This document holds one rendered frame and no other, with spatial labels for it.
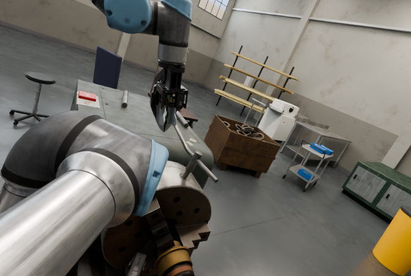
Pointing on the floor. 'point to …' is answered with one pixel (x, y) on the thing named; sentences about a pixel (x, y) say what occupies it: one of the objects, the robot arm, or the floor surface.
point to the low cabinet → (378, 189)
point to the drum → (396, 243)
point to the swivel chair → (107, 68)
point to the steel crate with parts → (240, 145)
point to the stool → (35, 95)
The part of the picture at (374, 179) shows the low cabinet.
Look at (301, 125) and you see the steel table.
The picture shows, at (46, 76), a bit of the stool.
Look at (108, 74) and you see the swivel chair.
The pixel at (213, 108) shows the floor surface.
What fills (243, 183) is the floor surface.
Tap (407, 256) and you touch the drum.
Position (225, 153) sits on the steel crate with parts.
